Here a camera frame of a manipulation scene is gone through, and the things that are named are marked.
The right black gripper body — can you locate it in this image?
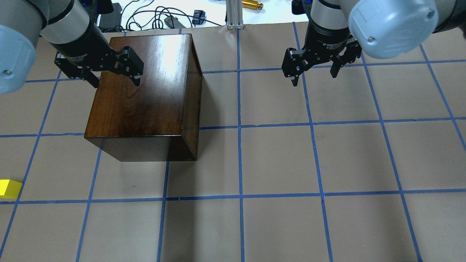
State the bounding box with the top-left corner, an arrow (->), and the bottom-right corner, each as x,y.
302,40 -> 347,67

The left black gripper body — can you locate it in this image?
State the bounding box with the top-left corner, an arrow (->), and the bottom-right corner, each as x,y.
55,47 -> 117,79

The yellow block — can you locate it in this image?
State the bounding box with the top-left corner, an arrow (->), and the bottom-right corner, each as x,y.
0,179 -> 22,199

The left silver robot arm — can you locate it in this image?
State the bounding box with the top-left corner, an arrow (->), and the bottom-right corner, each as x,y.
0,0 -> 144,94

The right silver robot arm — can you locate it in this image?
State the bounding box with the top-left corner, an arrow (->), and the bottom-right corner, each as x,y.
281,0 -> 465,86

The dark wooden drawer cabinet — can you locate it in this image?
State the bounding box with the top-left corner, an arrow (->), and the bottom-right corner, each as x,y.
84,33 -> 202,162

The black power adapter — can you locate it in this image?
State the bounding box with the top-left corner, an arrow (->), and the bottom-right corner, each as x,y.
98,3 -> 123,32

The gold metal cylinder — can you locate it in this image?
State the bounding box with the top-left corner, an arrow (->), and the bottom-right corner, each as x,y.
242,0 -> 264,10

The small black blue connector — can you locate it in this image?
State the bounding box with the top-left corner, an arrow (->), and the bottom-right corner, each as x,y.
192,9 -> 205,26

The black cable bundle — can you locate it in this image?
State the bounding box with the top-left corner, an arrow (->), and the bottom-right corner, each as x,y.
120,0 -> 222,31

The aluminium extrusion post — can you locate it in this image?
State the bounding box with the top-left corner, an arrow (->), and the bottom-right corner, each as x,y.
226,0 -> 244,30

